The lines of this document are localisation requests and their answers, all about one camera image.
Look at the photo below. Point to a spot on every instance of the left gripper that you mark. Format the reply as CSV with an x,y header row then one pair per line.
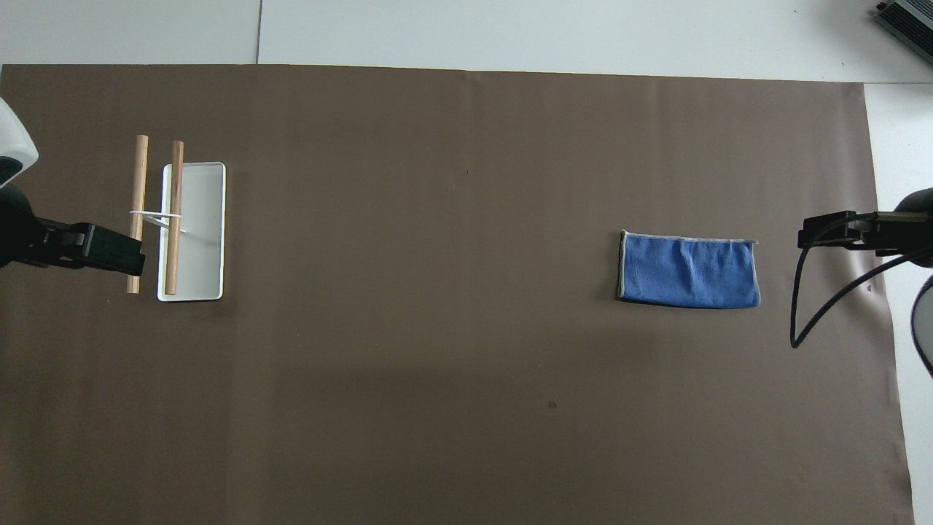
x,y
16,230

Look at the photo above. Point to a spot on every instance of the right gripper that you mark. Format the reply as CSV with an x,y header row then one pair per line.
x,y
912,227

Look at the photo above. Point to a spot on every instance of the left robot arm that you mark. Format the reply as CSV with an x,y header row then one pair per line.
x,y
13,142

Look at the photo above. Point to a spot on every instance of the blue towel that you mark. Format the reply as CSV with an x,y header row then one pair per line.
x,y
689,270

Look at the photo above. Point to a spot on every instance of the white rack with wooden bars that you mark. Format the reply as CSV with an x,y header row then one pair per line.
x,y
200,240

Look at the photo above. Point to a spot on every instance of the grey metal box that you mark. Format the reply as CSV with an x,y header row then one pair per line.
x,y
911,18

